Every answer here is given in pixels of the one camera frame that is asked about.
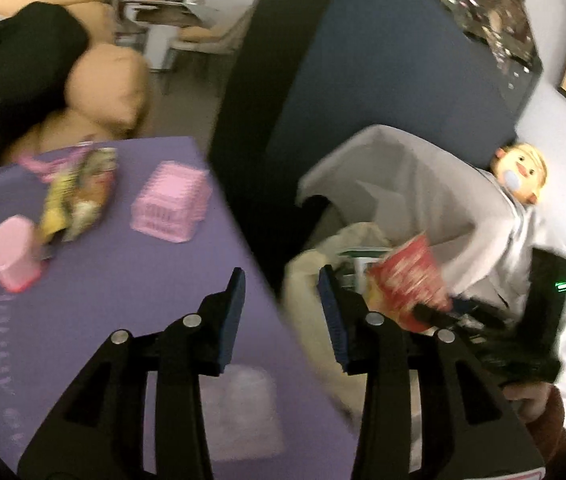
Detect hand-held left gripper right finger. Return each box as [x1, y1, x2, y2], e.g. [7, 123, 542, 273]
[318, 265, 546, 480]

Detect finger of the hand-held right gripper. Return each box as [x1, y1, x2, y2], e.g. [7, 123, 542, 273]
[412, 302, 470, 334]
[450, 295, 510, 327]

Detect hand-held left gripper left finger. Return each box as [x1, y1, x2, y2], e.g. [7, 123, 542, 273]
[17, 267, 247, 480]

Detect red snack packet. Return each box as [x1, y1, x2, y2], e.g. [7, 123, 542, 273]
[367, 232, 452, 334]

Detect trash bin with white bag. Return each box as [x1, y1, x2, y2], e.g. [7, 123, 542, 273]
[283, 125, 566, 461]

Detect person's right forearm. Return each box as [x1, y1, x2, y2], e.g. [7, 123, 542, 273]
[525, 387, 566, 472]

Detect person's right hand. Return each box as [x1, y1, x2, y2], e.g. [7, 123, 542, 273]
[503, 382, 552, 427]

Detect pink plastic basket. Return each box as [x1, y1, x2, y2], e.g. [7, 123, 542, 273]
[130, 160, 213, 245]

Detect yellow duck toy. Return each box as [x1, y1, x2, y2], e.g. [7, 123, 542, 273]
[494, 142, 550, 206]

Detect yellow and pink snack wrapper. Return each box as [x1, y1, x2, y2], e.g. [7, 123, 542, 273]
[38, 147, 118, 244]

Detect pink plastic cup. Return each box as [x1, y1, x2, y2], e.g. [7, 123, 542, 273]
[0, 215, 44, 294]

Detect dark blue cabinet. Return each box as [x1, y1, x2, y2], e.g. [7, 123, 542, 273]
[207, 0, 544, 202]

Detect beige chair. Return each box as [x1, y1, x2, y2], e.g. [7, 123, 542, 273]
[165, 10, 245, 97]

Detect glass fish tank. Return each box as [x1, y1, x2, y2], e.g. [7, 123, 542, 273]
[397, 0, 544, 97]

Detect black jacket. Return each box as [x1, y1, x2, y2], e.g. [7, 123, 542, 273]
[0, 2, 90, 182]

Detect dining table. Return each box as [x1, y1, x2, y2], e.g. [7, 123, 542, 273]
[107, 0, 215, 72]

